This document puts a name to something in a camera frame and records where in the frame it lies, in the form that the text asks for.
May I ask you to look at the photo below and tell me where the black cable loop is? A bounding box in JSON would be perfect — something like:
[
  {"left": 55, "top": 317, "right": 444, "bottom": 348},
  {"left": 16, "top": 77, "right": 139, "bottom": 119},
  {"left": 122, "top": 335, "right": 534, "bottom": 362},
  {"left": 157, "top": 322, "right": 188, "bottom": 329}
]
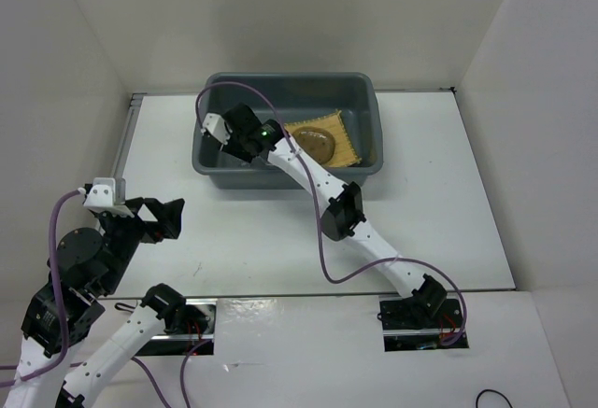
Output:
[{"left": 476, "top": 388, "right": 514, "bottom": 408}]

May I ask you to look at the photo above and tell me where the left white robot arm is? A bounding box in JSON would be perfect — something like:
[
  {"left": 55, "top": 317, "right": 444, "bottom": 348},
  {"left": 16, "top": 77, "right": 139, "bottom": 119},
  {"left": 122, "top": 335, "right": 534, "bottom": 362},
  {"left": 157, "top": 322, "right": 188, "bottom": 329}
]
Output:
[{"left": 1, "top": 190, "right": 186, "bottom": 407}]

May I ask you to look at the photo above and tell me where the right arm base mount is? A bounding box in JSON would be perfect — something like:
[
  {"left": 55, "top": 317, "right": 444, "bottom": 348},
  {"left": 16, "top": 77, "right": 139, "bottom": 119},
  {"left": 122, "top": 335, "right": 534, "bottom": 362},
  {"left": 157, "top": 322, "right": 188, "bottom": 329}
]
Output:
[{"left": 377, "top": 297, "right": 469, "bottom": 352}]

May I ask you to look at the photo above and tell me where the clear glass plate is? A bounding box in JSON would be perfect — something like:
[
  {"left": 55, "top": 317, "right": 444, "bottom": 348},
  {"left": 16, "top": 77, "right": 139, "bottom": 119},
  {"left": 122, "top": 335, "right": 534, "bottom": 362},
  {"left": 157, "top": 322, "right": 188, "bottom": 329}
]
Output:
[{"left": 292, "top": 127, "right": 335, "bottom": 164}]

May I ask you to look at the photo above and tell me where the yellow woven bamboo mat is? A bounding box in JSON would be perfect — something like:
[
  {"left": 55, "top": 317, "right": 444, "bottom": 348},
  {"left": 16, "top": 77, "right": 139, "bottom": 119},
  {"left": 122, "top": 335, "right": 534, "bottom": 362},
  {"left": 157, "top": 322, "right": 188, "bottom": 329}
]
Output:
[{"left": 285, "top": 110, "right": 361, "bottom": 168}]

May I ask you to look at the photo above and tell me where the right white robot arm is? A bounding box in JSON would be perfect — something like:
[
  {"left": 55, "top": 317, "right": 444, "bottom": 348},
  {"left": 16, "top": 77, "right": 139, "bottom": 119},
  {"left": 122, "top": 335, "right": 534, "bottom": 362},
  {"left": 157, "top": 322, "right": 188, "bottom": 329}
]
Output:
[{"left": 210, "top": 104, "right": 447, "bottom": 328}]

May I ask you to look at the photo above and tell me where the grey plastic bin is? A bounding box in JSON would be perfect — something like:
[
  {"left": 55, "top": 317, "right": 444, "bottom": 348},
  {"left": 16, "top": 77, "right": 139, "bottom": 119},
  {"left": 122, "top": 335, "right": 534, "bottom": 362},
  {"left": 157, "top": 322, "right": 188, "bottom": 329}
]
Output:
[{"left": 192, "top": 72, "right": 383, "bottom": 190}]

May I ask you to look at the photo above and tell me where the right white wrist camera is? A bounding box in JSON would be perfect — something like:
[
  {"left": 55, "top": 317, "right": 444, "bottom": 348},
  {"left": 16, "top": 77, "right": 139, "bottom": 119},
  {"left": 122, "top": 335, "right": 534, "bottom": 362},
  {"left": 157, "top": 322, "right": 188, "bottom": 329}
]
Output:
[{"left": 201, "top": 113, "right": 231, "bottom": 146}]

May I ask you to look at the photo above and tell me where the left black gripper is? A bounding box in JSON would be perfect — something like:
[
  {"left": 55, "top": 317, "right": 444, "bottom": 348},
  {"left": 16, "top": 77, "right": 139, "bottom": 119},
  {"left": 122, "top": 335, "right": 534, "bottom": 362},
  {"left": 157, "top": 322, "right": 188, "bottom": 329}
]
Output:
[{"left": 100, "top": 194, "right": 186, "bottom": 293}]

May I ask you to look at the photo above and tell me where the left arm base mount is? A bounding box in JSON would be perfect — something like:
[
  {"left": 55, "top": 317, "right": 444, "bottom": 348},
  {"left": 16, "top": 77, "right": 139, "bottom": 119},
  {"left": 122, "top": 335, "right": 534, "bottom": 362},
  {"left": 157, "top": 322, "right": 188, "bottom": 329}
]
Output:
[{"left": 136, "top": 299, "right": 217, "bottom": 357}]

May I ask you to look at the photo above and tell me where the aluminium table rail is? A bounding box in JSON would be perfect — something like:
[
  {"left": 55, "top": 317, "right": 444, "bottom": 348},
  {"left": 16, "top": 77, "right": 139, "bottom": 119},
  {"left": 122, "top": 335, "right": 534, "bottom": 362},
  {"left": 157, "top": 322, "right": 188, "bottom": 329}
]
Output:
[{"left": 110, "top": 92, "right": 145, "bottom": 177}]

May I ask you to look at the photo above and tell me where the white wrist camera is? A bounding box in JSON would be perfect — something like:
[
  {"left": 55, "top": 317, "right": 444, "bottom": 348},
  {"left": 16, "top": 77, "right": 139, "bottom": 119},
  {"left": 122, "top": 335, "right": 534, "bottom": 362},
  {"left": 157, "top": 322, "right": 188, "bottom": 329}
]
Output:
[
  {"left": 83, "top": 177, "right": 134, "bottom": 218},
  {"left": 201, "top": 113, "right": 231, "bottom": 146}
]

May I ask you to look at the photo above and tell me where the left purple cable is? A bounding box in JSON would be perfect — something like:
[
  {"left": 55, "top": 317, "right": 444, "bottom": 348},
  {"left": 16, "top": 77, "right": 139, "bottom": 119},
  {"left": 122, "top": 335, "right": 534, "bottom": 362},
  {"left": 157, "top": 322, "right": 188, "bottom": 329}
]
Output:
[{"left": 0, "top": 188, "right": 214, "bottom": 408}]

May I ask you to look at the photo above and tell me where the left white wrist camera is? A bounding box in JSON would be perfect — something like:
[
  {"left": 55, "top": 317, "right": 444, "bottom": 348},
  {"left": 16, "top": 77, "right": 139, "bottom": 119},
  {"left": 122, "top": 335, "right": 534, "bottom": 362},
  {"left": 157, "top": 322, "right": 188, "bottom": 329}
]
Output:
[{"left": 83, "top": 177, "right": 134, "bottom": 218}]

